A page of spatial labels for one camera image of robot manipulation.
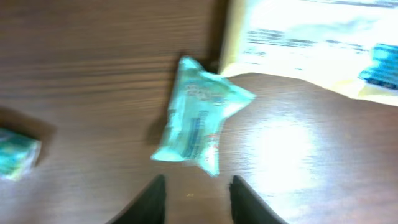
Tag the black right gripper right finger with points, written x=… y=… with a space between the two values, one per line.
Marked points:
x=247 y=207

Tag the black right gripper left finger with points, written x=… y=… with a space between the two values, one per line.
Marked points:
x=148 y=207

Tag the teal wipes packet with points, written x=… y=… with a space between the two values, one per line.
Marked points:
x=199 y=105

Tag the teal tissue pack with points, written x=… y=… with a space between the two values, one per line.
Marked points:
x=19 y=154

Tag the cream snack bag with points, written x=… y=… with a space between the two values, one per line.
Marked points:
x=349 y=47

